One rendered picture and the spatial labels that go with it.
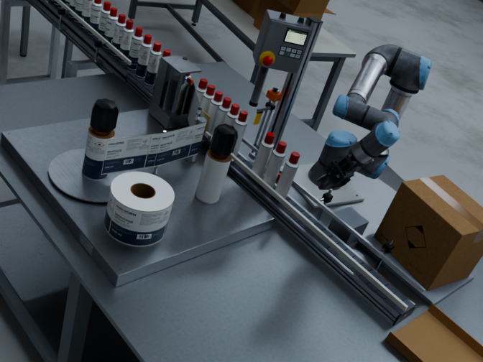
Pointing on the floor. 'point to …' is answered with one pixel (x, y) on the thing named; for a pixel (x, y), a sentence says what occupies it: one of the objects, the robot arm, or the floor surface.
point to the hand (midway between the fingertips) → (322, 185)
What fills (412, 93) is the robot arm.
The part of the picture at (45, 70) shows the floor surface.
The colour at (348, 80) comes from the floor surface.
